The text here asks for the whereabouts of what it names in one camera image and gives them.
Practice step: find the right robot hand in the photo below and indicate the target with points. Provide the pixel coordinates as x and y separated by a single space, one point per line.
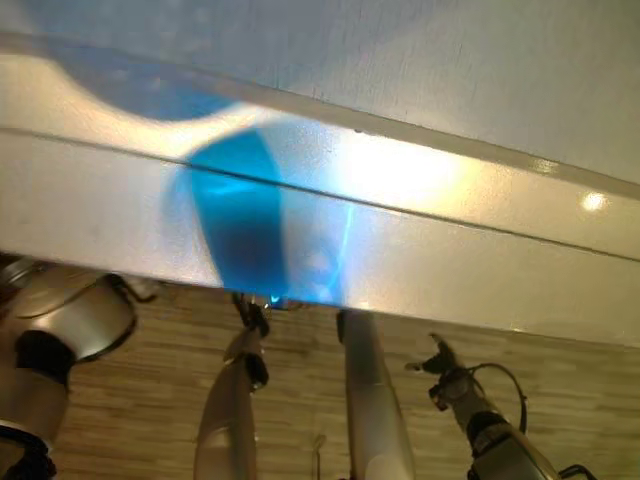
441 361

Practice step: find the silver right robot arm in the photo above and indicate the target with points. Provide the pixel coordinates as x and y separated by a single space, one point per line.
505 450

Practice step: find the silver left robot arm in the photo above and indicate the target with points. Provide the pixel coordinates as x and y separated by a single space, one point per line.
85 320

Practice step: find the silver right robot leg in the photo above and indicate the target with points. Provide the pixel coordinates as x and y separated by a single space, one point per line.
372 400

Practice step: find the silver robot leg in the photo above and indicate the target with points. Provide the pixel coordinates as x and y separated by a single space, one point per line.
227 415
372 400

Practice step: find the silver left robot leg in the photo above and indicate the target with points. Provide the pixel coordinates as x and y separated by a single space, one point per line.
227 415

